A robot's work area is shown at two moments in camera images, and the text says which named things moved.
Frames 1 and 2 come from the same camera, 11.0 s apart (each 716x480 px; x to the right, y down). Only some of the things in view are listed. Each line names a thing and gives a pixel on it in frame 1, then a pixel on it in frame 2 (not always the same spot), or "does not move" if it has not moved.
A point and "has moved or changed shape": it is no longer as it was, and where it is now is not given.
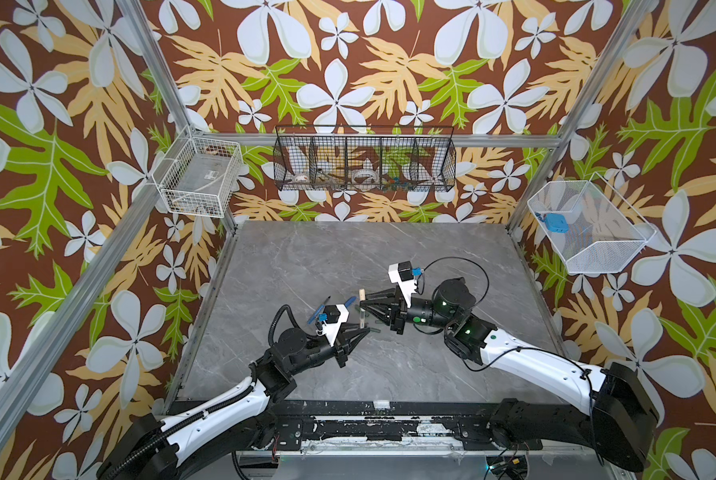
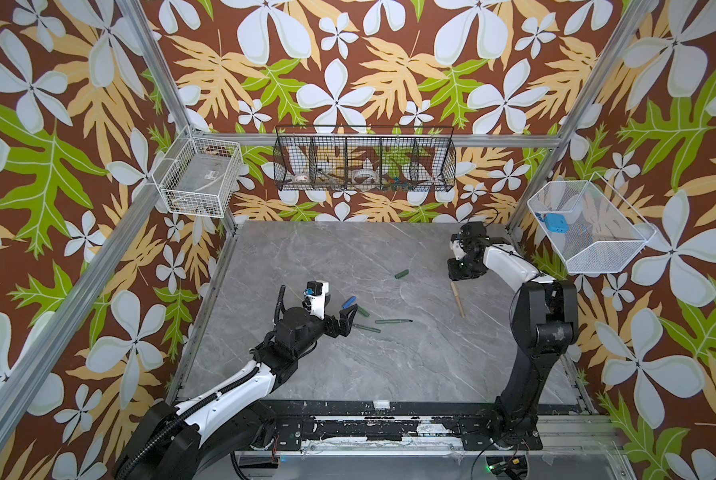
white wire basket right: (592, 227) does not move
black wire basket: (359, 158) does not move
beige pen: (362, 297) has moved or changed shape
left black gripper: (342, 346) → (343, 323)
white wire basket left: (197, 175) does not move
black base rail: (394, 425) does not move
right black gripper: (399, 311) → (461, 264)
